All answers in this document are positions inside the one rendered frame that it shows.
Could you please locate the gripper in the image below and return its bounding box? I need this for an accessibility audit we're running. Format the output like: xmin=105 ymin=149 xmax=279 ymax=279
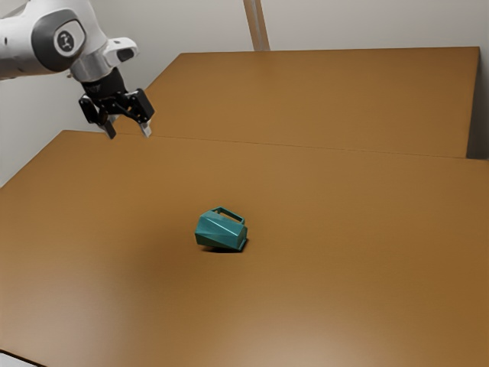
xmin=78 ymin=68 xmax=156 ymax=140

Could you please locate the teal faceted mug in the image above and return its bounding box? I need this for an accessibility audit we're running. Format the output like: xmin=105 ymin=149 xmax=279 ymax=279
xmin=193 ymin=206 xmax=249 ymax=252

